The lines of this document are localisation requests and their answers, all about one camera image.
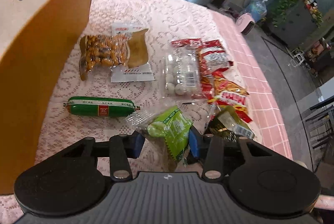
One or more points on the clear quail egg packet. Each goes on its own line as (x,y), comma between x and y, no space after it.
(180,76)

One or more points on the trailing ivy plant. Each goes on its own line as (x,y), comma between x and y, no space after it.
(281,8)

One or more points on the green candy snack packet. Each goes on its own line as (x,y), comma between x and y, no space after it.
(167,129)

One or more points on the white gluten snack packet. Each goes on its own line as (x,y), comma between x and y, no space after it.
(138,68)

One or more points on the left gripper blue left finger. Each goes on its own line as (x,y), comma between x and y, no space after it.
(122,148)

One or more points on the dark grey cabinet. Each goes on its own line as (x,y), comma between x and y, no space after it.
(297,26)

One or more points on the blue water jug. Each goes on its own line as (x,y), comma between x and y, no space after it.
(257,9)

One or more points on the red silver snack bag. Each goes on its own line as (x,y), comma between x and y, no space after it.
(211,55)

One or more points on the red yellow Mimi packet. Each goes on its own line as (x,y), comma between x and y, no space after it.
(218,89)

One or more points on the white lace table cover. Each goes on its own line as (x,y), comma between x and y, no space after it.
(166,20)

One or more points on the orange cardboard box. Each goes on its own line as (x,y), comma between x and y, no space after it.
(37,37)

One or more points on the brown nuts vacuum packet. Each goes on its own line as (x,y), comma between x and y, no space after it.
(103,50)

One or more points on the dark green pickle packet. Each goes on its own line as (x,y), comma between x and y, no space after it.
(224,122)

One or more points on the green sausage snack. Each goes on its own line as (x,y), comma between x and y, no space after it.
(100,106)

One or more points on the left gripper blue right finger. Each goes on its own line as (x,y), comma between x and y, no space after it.
(209,150)

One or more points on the small white step stool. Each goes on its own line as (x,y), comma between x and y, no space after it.
(297,57)

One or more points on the pink checkered tablecloth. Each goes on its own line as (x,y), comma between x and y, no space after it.
(280,94)

